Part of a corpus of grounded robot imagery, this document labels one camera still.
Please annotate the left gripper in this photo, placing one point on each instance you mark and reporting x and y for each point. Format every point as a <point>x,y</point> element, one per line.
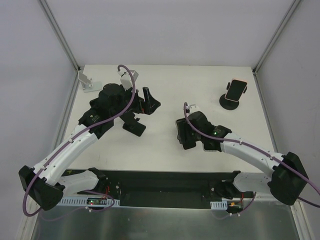
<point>139,110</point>

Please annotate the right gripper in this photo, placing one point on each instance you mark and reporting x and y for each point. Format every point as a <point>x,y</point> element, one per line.
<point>185,132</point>

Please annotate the silver folding phone stand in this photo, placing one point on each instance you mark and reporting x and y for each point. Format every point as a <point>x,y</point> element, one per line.
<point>87,84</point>

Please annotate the white-cased phone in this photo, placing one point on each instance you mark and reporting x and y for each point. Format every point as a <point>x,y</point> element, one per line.
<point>188,145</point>

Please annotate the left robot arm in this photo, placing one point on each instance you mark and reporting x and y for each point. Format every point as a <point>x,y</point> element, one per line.
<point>45,182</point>

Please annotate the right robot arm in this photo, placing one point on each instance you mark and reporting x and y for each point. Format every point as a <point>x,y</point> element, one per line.
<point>281,175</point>

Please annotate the clear-cased phone on table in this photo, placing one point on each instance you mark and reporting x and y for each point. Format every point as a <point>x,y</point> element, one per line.
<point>212,147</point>

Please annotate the black flat phone stand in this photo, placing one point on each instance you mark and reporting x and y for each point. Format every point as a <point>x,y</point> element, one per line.
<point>132,125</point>

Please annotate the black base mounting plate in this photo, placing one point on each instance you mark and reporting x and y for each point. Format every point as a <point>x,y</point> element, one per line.
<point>182,190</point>

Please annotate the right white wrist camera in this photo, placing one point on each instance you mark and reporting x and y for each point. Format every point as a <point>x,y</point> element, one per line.
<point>192,108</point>

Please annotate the black round-base phone mount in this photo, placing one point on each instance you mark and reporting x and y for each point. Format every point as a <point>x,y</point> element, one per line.
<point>227,104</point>

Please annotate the pink-cased phone on mount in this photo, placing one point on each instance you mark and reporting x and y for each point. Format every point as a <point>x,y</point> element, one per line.
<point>235,89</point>

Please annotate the right white cable duct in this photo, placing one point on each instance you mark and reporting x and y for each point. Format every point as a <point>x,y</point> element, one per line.
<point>219,205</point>

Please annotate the white cable duct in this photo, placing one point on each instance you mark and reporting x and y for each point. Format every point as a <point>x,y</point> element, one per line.
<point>94,202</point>
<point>219,205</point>

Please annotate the left white cable duct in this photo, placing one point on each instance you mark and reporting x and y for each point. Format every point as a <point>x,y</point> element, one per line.
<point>94,202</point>

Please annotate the left aluminium frame post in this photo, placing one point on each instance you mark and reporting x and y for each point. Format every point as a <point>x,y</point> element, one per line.
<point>59,34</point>

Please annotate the aluminium frame post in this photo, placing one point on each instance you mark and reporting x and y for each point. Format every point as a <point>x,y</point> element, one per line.
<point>59,34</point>
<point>293,7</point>

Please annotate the right aluminium frame post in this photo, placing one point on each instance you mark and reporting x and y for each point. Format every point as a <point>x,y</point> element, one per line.
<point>293,7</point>

